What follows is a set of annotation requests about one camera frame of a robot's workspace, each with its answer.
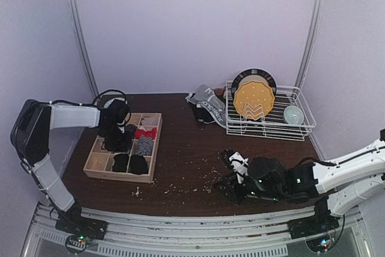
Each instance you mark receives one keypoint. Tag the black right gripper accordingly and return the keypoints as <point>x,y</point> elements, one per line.
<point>232,179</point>

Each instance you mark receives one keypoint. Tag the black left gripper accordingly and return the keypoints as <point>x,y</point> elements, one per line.
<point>113,141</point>

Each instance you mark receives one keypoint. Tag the wooden compartment organizer box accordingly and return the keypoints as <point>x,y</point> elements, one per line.
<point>99,161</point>

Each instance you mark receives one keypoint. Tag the black underwear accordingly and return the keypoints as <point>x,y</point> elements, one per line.
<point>138,165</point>
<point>202,115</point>
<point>120,163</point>

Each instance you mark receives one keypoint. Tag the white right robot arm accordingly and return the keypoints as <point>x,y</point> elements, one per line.
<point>338,184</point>

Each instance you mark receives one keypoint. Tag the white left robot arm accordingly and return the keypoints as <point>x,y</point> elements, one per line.
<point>31,131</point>

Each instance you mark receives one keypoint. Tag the dark striped rolled underwear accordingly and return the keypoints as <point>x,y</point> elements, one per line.
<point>130,129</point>

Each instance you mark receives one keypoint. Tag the pink beige rolled underwear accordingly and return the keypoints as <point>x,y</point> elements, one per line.
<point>150,120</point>

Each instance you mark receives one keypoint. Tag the red rolled underwear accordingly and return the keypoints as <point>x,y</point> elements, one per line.
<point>144,133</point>

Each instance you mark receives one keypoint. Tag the grey striped rolled underwear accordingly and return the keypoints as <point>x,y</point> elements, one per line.
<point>145,146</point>

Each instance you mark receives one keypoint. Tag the black folded underwear in box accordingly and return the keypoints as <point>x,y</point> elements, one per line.
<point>120,163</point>

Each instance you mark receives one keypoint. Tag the blue yellow patterned bowl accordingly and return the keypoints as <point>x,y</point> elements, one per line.
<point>108,103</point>

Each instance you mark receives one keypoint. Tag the pale green glass bowl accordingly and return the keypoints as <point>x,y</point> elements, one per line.
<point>293,115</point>

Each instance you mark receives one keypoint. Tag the yellow scalloped plate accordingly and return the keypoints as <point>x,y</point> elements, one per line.
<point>253,100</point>

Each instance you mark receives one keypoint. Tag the brown cloth item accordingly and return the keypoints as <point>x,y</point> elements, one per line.
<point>220,91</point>

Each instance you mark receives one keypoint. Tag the black rimmed plate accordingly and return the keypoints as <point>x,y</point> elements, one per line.
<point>253,75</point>

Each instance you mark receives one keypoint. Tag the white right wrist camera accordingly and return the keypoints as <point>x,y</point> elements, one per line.
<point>235,162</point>

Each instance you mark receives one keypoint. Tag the aluminium rail front frame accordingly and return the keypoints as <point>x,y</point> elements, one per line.
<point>264,234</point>

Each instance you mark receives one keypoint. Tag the white wire dish rack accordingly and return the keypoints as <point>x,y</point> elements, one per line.
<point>272,125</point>

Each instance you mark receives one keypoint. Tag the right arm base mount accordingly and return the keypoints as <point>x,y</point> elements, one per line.
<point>317,227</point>

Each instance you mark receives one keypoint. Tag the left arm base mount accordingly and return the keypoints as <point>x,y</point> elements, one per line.
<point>83,231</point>

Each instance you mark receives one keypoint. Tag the left aluminium corner post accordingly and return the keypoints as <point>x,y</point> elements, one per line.
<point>77,26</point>

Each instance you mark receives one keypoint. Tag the aluminium corner post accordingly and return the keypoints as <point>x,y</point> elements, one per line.
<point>310,41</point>
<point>77,26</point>

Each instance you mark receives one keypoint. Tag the right aluminium corner post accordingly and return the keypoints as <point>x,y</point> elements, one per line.
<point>310,41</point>

